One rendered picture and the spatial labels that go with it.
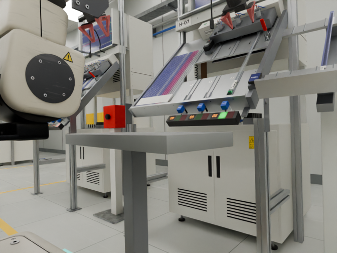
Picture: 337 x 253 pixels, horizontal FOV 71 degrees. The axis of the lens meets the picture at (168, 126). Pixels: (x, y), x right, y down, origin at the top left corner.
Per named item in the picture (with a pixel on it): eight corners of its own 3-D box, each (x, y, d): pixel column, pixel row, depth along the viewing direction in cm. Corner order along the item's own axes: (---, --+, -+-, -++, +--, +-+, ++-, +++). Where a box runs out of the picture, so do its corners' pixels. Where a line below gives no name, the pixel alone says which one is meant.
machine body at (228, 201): (282, 257, 110) (278, 123, 111) (168, 221, 157) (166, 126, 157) (311, 216, 159) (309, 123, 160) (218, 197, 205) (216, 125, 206)
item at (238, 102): (250, 109, 91) (244, 95, 88) (136, 117, 135) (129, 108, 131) (251, 107, 92) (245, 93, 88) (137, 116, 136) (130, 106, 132)
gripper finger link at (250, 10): (244, 21, 108) (237, 1, 103) (260, 16, 103) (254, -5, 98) (240, 29, 104) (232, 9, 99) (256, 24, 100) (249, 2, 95)
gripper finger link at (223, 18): (230, 26, 113) (222, 7, 107) (244, 21, 108) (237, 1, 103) (225, 33, 109) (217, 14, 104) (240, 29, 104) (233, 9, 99)
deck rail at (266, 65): (255, 109, 90) (250, 96, 87) (250, 109, 92) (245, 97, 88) (289, 20, 128) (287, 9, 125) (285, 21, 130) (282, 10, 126)
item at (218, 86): (249, 102, 91) (246, 96, 89) (135, 112, 134) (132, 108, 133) (261, 73, 101) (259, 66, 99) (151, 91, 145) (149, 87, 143)
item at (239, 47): (272, 54, 112) (269, 44, 109) (167, 76, 155) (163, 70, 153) (285, 20, 130) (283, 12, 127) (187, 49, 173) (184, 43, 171)
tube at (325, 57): (324, 84, 63) (324, 80, 63) (318, 85, 64) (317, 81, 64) (334, 13, 94) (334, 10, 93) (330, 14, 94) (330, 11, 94)
